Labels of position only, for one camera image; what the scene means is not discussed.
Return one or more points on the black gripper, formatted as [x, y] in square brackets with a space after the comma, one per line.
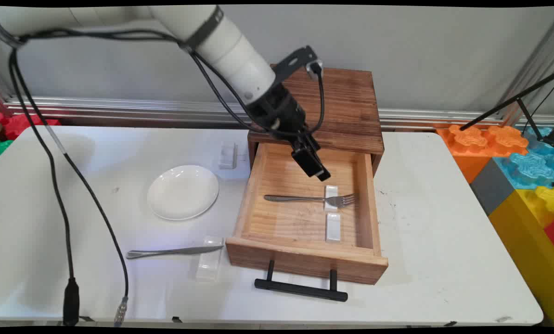
[279, 111]

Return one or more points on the metal table knife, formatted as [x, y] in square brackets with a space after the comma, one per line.
[175, 251]

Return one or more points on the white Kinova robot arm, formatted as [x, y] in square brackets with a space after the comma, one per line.
[230, 46]

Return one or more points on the white ceramic cutlery rest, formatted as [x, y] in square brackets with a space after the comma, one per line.
[331, 190]
[333, 229]

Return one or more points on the metal fork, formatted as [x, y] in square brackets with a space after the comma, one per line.
[295, 198]

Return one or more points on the dark wooden cabinet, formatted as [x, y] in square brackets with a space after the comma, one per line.
[346, 106]

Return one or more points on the clear rest on table back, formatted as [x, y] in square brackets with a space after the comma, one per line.
[227, 155]

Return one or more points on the light wooden drawer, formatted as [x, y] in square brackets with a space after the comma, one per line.
[305, 264]

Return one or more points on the white round plate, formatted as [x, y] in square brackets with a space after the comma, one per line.
[183, 192]

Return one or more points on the clear glossy cutlery rest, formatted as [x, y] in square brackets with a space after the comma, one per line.
[209, 268]

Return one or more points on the orange foam block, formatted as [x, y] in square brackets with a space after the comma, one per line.
[472, 162]

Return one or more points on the grey foam block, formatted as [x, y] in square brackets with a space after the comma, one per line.
[492, 188]

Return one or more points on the black tripod stand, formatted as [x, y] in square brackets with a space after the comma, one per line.
[513, 100]

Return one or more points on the blue foam block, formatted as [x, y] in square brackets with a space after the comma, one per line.
[532, 169]

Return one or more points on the large red foam block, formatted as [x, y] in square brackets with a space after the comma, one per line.
[22, 124]

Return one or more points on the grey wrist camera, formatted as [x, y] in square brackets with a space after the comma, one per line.
[315, 68]

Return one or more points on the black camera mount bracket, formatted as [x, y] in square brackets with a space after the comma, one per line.
[291, 62]

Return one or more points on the aluminium wall rail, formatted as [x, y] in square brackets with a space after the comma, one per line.
[119, 109]

